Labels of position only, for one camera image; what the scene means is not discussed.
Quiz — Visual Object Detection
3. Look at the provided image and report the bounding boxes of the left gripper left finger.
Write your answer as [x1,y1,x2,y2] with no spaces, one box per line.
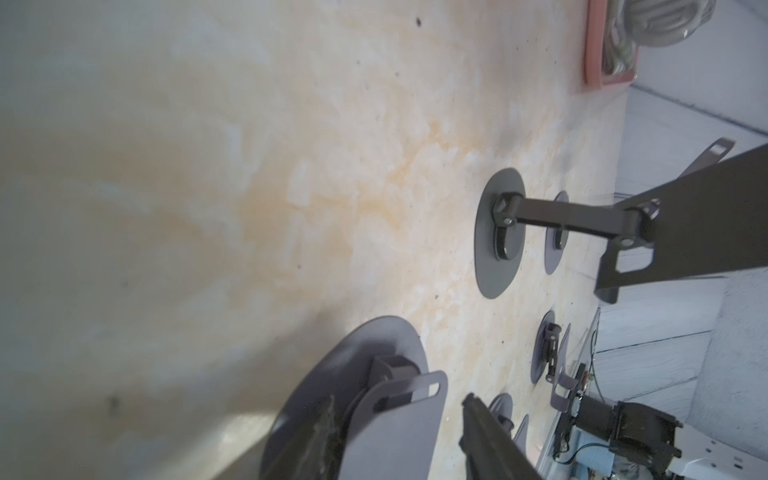
[260,395,343,479]

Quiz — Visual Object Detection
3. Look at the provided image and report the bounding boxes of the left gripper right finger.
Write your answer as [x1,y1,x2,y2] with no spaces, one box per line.
[459,393,541,480]

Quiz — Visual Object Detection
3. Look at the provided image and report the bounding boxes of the purple stand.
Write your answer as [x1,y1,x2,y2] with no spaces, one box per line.
[530,309,579,413]
[264,316,448,479]
[544,136,737,277]
[489,393,529,455]

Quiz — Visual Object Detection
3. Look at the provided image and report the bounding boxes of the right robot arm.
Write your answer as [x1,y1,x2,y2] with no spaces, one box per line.
[552,395,767,479]

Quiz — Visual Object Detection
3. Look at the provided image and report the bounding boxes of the pink tray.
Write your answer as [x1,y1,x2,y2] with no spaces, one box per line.
[583,0,637,90]

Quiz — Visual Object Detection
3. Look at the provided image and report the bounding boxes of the ribbed grey cup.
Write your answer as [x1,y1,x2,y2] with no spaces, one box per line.
[623,0,716,48]

